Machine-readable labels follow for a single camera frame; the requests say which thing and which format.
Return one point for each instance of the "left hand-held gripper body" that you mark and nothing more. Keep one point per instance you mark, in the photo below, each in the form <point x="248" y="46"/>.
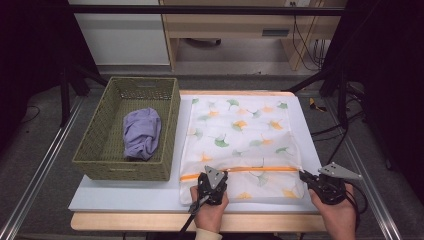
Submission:
<point x="208" y="193"/>

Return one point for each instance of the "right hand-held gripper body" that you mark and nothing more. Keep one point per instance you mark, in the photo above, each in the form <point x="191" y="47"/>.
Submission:
<point x="331" y="191"/>

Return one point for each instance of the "leaf print mesh laundry bag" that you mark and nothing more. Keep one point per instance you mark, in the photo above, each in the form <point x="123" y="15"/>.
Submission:
<point x="240" y="146"/>

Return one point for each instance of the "purple cloth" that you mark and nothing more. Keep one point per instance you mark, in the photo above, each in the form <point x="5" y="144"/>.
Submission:
<point x="141" y="133"/>

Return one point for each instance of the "green woven basket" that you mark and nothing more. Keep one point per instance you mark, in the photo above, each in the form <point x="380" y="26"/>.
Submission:
<point x="110" y="133"/>

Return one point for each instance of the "person's left hand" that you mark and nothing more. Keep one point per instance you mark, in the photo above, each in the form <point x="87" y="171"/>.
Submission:
<point x="210" y="216"/>

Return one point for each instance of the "person's right hand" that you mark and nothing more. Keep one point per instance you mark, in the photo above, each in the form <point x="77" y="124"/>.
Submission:
<point x="338" y="221"/>

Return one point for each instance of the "white board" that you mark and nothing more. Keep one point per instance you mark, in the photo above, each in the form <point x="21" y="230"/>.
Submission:
<point x="133" y="196"/>

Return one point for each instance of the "yellow and black tool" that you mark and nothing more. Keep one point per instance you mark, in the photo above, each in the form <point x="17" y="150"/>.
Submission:
<point x="315" y="106"/>

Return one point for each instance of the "black metal stand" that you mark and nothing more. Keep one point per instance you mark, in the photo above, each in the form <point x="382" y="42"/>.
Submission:
<point x="342" y="100"/>
<point x="65" y="96"/>

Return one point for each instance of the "black curtain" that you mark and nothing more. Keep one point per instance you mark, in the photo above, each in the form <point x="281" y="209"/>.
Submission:
<point x="30" y="50"/>
<point x="393" y="83"/>

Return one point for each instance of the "wooden desk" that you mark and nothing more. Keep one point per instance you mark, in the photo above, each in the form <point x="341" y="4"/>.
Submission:
<point x="233" y="23"/>

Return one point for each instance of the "white cabinet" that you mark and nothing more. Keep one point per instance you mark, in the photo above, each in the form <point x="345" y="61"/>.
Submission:
<point x="123" y="40"/>

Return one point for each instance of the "aluminium rail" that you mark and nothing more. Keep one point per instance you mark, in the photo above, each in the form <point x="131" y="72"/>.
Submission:
<point x="43" y="170"/>
<point x="363" y="166"/>

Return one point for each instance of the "white wall socket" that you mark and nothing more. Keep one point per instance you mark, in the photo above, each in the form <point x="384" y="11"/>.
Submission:
<point x="298" y="2"/>

